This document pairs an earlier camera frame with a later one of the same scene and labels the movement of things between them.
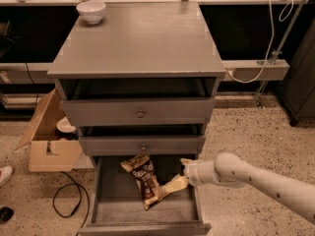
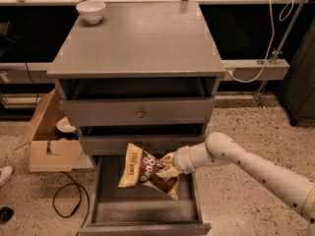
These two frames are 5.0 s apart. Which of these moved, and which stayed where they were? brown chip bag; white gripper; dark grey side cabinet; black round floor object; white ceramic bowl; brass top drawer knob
Moved: brown chip bag; white gripper
Stayed: black round floor object; white ceramic bowl; dark grey side cabinet; brass top drawer knob
